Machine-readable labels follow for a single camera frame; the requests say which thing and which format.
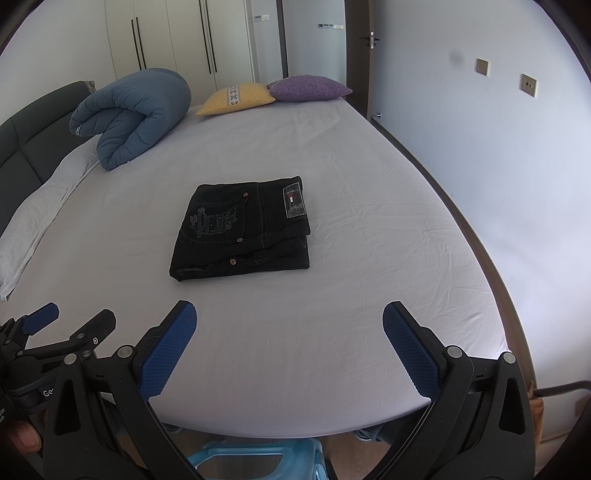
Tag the cream wardrobe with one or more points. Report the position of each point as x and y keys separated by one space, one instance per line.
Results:
x=161 y=37

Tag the light blue plastic stool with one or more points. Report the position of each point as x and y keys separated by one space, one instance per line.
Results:
x=258 y=457

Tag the beige wall switch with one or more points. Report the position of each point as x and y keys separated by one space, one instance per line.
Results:
x=483 y=67
x=529 y=85

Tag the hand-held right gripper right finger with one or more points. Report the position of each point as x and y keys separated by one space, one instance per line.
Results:
x=411 y=350

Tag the black denim pants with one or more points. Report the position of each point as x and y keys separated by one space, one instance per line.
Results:
x=221 y=230

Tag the white towel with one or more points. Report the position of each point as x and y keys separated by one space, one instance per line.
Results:
x=41 y=198

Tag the dark brown door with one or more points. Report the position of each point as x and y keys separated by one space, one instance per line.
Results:
x=356 y=55

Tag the person's left hand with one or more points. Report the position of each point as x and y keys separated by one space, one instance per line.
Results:
x=25 y=438

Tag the rolled blue quilt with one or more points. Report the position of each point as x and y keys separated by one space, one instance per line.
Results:
x=134 y=110

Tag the purple pillow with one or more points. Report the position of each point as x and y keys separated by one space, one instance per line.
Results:
x=309 y=88

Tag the grey padded headboard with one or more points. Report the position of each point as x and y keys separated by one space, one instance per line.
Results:
x=23 y=147

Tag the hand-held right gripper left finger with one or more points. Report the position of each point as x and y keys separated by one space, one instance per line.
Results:
x=171 y=350

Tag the grey door frame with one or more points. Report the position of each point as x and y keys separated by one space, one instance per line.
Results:
x=282 y=46

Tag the bed with white sheet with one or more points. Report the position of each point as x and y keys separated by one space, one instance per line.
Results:
x=323 y=323

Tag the long white wall panel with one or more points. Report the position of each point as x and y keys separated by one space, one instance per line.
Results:
x=330 y=26

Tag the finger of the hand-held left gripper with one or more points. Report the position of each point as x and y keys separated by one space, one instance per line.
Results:
x=41 y=318
x=92 y=328

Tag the yellow pillow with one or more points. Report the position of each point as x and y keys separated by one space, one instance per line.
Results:
x=235 y=99

